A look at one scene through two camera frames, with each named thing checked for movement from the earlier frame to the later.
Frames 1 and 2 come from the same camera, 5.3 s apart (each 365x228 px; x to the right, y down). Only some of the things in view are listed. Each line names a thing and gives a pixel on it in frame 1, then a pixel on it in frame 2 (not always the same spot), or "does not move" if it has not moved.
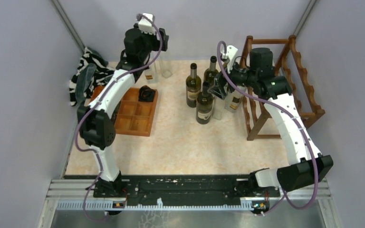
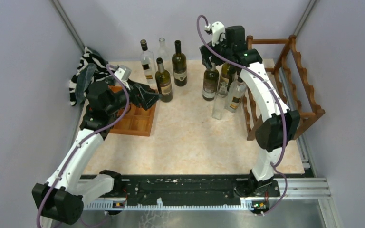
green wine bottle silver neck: [193, 86] → [163, 82]
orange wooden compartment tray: [133, 117] does not move
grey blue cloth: [83, 79] does not move
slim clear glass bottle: [218, 109] does not move
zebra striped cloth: [103, 73] does not move
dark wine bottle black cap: [205, 104] → [179, 62]
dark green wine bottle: [210, 73] does not move
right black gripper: [217, 88] → [206, 62]
